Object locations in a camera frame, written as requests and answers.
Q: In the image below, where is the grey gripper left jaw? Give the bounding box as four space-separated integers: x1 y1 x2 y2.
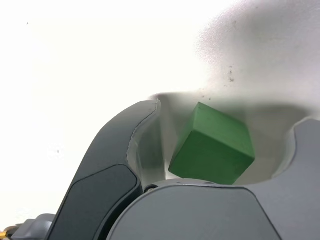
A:
47 99 167 240

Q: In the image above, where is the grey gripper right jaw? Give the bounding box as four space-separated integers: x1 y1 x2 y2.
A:
106 117 320 240

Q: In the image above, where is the green cube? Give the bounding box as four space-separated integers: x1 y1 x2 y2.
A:
168 101 256 186

